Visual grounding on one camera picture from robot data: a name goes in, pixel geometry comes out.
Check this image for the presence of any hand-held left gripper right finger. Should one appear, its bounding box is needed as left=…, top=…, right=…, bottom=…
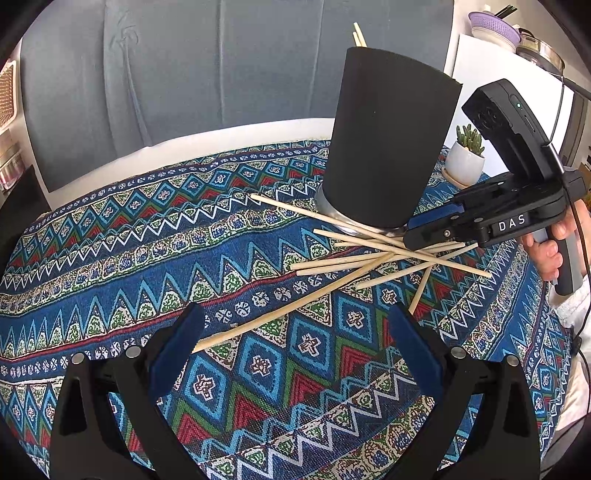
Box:
left=388, top=305, right=542, bottom=480

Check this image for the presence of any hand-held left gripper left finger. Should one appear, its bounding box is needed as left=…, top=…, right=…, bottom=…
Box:
left=51, top=302, right=206, bottom=480

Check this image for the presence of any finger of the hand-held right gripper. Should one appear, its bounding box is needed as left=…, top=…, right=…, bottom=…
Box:
left=403, top=230, right=467, bottom=251
left=408, top=203, right=465, bottom=230

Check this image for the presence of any black cylindrical utensil holder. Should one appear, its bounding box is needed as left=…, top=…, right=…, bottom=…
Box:
left=315, top=46, right=462, bottom=237

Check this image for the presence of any pile of bamboo chopsticks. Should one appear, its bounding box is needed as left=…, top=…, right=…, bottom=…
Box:
left=193, top=194, right=493, bottom=355

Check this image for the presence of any person's right forearm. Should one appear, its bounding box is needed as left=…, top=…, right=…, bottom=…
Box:
left=551, top=286, right=591, bottom=326

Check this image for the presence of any person's right hand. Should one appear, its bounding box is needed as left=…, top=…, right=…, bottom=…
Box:
left=522, top=217, right=576, bottom=283

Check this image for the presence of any tan plant saucer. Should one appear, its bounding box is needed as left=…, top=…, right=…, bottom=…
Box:
left=441, top=166, right=469, bottom=189

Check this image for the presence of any succulent in white pot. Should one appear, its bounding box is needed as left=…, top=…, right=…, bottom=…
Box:
left=447, top=124, right=486, bottom=183

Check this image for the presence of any white refrigerator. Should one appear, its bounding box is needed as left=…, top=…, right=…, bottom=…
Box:
left=450, top=34, right=577, bottom=177

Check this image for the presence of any steel cooking pot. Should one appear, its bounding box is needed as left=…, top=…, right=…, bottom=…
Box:
left=515, top=28, right=567, bottom=75

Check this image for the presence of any white bowl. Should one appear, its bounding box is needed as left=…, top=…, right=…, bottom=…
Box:
left=471, top=28, right=519, bottom=54

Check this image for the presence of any blue patterned tablecloth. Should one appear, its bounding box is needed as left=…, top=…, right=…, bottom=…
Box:
left=0, top=141, right=578, bottom=480

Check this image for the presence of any purple plastic colander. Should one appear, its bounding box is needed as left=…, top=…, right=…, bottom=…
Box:
left=468, top=11, right=521, bottom=43

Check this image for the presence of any grey backdrop cloth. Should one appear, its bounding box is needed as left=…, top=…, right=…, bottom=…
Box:
left=21, top=0, right=455, bottom=160

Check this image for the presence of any tan woven object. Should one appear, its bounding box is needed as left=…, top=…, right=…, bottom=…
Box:
left=0, top=60, right=19, bottom=131

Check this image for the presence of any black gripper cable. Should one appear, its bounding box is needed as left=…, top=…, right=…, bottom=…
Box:
left=547, top=138, right=591, bottom=356

